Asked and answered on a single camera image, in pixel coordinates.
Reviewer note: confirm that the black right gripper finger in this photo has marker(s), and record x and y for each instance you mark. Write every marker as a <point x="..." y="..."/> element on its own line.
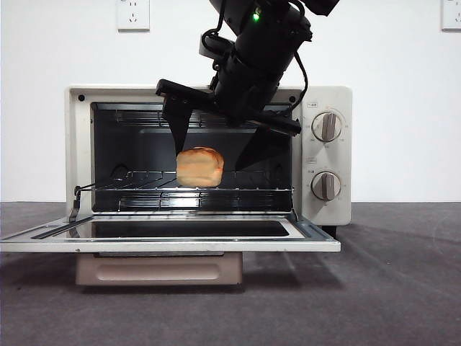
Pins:
<point x="178" y="122"/>
<point x="266" y="147"/>

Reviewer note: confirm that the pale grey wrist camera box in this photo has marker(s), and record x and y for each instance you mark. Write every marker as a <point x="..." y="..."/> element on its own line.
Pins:
<point x="206" y="51"/>

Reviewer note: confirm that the beige oven knob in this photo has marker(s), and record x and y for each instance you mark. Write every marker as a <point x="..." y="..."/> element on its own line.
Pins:
<point x="327" y="127"/>
<point x="326" y="186"/>

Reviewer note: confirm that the golden bread loaf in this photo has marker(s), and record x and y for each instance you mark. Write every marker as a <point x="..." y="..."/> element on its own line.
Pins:
<point x="200" y="167"/>

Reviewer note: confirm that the white wall socket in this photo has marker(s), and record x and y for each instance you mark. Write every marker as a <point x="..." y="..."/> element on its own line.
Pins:
<point x="452" y="16"/>
<point x="133" y="16"/>

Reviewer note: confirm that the white Toshiba toaster oven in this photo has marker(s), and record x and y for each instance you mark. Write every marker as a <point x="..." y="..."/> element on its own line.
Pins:
<point x="326" y="97"/>

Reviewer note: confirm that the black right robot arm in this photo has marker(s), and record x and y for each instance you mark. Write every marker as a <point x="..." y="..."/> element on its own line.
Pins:
<point x="266" y="36"/>

